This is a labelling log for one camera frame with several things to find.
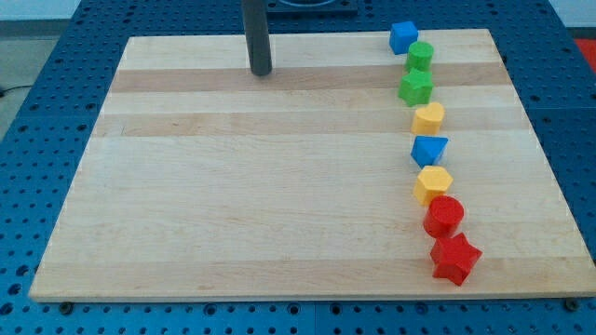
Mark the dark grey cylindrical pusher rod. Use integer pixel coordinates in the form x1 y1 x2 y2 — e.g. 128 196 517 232
241 0 272 76

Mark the blue cube block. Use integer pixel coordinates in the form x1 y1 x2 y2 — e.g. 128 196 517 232
389 21 419 55

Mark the green cylinder block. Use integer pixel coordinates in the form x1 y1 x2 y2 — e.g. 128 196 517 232
405 41 434 72

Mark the light wooden board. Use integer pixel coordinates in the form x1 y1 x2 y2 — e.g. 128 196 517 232
29 29 595 302

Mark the green star block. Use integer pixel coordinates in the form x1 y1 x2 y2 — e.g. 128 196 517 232
398 68 434 107

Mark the yellow heart block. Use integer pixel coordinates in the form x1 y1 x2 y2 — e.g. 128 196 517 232
411 102 445 136

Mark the blue triangle block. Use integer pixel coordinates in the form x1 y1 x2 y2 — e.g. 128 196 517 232
411 135 449 168

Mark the yellow hexagon block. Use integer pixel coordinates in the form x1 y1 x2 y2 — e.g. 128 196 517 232
413 166 454 206

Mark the red cylinder block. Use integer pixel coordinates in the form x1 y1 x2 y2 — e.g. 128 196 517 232
423 195 465 238

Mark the red star block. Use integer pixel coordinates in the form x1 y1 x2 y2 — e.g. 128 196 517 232
429 233 483 286

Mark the red object at right edge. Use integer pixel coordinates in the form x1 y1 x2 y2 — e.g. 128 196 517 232
575 38 596 72

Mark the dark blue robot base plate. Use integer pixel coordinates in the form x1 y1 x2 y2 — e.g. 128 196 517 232
265 0 359 16

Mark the black cable on floor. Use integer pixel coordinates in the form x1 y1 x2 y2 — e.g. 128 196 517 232
0 84 33 99

